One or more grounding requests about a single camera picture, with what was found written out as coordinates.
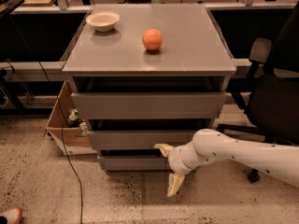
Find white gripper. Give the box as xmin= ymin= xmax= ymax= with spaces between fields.
xmin=154 ymin=144 xmax=193 ymax=197

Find grey bottom drawer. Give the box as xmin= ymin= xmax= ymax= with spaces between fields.
xmin=98 ymin=156 xmax=170 ymax=172

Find grey drawer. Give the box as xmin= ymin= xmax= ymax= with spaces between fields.
xmin=98 ymin=156 xmax=170 ymax=172
xmin=87 ymin=130 xmax=195 ymax=150
xmin=71 ymin=92 xmax=225 ymax=119

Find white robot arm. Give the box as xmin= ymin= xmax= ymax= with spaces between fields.
xmin=154 ymin=129 xmax=299 ymax=197

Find grey middle drawer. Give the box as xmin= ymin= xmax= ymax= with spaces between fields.
xmin=87 ymin=130 xmax=195 ymax=150

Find grey drawer cabinet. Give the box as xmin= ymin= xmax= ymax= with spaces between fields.
xmin=62 ymin=3 xmax=237 ymax=175

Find grey top drawer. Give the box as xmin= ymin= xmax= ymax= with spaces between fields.
xmin=71 ymin=92 xmax=225 ymax=119

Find cardboard box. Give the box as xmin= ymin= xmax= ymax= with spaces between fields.
xmin=46 ymin=81 xmax=95 ymax=155

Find green white object in box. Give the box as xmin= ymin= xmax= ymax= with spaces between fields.
xmin=68 ymin=109 xmax=87 ymax=135

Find black office chair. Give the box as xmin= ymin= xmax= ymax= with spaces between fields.
xmin=216 ymin=2 xmax=299 ymax=184

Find orange ball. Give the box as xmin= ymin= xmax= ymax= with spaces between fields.
xmin=142 ymin=29 xmax=163 ymax=51

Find white bowl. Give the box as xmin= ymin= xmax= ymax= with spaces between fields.
xmin=86 ymin=11 xmax=120 ymax=32

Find white red shoe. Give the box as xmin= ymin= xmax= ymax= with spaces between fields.
xmin=0 ymin=207 xmax=22 ymax=224

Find black floor cable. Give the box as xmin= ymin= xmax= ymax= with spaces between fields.
xmin=55 ymin=96 xmax=84 ymax=224

